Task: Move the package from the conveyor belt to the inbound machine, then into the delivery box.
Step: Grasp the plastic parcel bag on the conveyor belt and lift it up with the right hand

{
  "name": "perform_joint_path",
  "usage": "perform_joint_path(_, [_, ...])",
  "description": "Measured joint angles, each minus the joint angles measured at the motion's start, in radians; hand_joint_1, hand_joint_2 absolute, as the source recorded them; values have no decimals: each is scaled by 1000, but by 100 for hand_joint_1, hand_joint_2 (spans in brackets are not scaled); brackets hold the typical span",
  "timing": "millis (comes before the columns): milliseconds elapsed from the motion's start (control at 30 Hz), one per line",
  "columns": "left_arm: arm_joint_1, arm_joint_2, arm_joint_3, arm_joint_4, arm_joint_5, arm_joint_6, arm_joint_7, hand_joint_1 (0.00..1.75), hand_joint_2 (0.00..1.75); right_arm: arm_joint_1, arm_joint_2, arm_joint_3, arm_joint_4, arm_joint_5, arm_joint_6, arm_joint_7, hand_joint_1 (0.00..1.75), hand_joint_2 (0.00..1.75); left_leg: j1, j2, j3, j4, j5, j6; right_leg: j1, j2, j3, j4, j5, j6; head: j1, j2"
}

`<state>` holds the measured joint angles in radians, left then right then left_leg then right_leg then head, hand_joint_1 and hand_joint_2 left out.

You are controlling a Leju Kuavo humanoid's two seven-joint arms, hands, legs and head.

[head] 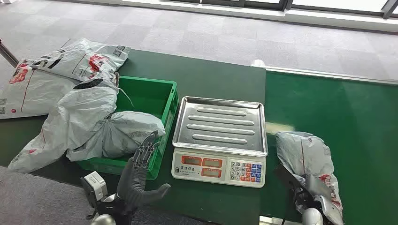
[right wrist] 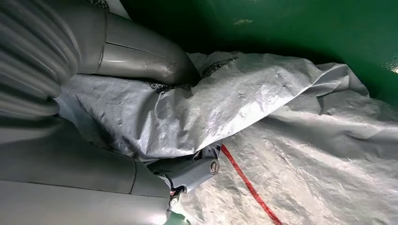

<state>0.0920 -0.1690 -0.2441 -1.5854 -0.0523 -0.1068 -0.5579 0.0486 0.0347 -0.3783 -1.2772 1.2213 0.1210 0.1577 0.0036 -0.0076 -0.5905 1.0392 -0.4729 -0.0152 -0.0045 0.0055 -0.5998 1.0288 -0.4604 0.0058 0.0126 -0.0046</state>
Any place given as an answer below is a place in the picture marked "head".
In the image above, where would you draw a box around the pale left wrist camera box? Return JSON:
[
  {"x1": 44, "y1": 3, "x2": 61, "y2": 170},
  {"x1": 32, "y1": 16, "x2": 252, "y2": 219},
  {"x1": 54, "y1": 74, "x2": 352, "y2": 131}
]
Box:
[{"x1": 81, "y1": 171, "x2": 108, "y2": 206}]

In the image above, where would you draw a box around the green conveyor belt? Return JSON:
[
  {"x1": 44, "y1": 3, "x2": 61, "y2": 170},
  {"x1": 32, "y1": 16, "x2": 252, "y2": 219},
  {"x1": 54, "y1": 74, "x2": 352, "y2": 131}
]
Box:
[{"x1": 260, "y1": 70, "x2": 398, "y2": 225}]

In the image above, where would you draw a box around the large grey draped mailer bag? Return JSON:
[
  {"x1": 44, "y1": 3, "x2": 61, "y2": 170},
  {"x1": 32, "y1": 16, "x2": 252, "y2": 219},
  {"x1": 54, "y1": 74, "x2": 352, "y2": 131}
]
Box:
[{"x1": 7, "y1": 70, "x2": 120, "y2": 173}]

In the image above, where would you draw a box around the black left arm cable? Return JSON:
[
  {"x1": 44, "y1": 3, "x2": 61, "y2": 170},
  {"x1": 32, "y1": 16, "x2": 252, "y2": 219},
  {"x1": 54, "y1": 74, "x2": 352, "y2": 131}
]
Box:
[{"x1": 85, "y1": 198, "x2": 102, "y2": 222}]

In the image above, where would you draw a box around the silver conveyor side rail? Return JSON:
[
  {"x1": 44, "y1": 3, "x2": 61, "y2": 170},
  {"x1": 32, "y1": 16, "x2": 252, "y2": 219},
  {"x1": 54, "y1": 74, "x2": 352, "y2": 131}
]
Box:
[{"x1": 251, "y1": 59, "x2": 398, "y2": 86}]

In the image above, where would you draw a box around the dark framed window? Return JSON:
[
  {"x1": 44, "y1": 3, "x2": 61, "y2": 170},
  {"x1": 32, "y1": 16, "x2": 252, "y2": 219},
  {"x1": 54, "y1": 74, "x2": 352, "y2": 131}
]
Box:
[{"x1": 122, "y1": 0, "x2": 398, "y2": 20}]

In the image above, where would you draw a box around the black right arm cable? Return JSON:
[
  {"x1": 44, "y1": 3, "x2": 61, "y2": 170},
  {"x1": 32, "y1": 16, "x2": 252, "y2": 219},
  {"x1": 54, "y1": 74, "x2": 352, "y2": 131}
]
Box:
[{"x1": 281, "y1": 183, "x2": 312, "y2": 225}]

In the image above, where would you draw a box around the grey poly mailer package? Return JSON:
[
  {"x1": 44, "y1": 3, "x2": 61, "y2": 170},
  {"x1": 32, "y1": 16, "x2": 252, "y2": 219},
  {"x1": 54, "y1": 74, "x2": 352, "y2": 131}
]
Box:
[{"x1": 275, "y1": 131, "x2": 343, "y2": 222}]

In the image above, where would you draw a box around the grey bundled mailer package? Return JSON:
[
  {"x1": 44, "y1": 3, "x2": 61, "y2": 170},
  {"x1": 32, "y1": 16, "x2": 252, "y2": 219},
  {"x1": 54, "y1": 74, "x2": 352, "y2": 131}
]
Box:
[{"x1": 66, "y1": 111, "x2": 166, "y2": 162}]

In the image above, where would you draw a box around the dark metal rod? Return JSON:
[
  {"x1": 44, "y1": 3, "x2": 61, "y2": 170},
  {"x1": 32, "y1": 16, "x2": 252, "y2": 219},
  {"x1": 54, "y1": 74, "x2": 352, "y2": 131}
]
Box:
[{"x1": 0, "y1": 37, "x2": 20, "y2": 68}]

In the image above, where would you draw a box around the white electronic scale steel tray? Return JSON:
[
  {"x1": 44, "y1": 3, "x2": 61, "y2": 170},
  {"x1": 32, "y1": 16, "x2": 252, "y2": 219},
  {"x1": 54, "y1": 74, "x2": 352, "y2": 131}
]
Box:
[{"x1": 170, "y1": 96, "x2": 269, "y2": 189}]

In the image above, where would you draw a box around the green plastic crate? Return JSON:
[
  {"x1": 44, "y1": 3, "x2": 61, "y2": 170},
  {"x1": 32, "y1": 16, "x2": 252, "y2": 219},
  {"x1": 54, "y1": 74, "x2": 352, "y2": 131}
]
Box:
[{"x1": 76, "y1": 75, "x2": 180, "y2": 181}]

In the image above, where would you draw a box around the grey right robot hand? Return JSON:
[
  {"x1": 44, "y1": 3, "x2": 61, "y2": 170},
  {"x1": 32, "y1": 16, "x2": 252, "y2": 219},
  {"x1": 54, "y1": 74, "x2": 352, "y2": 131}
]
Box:
[{"x1": 275, "y1": 164, "x2": 332, "y2": 209}]

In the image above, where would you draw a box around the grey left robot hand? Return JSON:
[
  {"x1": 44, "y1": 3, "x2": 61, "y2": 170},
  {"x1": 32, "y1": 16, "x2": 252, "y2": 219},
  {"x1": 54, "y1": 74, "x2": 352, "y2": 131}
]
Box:
[{"x1": 116, "y1": 130, "x2": 172, "y2": 214}]

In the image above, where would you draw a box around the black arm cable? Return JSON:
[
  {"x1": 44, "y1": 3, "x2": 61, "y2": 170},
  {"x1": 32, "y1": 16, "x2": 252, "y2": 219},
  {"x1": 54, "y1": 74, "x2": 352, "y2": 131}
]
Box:
[
  {"x1": 85, "y1": 198, "x2": 102, "y2": 222},
  {"x1": 281, "y1": 183, "x2": 312, "y2": 225}
]

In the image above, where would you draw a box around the flat white red-print mailer bag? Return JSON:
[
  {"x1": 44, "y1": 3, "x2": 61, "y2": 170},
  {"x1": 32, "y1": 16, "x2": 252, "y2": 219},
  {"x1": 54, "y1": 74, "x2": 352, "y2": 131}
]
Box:
[{"x1": 0, "y1": 58, "x2": 82, "y2": 120}]

